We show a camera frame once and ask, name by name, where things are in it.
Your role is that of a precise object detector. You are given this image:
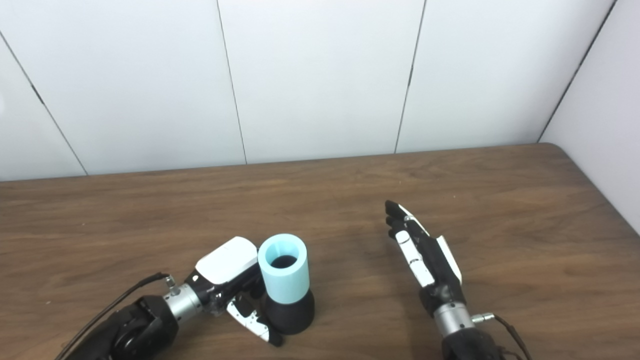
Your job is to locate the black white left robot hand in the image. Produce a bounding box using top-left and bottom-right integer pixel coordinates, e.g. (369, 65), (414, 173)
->
(186, 236), (284, 347)

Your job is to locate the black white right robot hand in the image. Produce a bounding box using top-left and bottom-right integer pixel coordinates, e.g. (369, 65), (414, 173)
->
(384, 200), (467, 318)

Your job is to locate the light blue cylinder cup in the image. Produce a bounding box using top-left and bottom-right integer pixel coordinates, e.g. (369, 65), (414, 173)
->
(257, 233), (311, 305)

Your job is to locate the black funnel-shaped nozzle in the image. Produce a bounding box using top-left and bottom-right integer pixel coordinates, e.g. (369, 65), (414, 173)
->
(264, 289), (316, 336)

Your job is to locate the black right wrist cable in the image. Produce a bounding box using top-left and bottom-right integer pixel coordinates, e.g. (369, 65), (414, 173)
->
(471, 312), (533, 360)

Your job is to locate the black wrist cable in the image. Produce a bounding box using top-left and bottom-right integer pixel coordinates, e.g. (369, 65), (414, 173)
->
(52, 272), (176, 360)
(471, 312), (533, 360)

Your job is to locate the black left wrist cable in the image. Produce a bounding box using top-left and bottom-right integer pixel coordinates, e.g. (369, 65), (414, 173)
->
(52, 272), (176, 360)

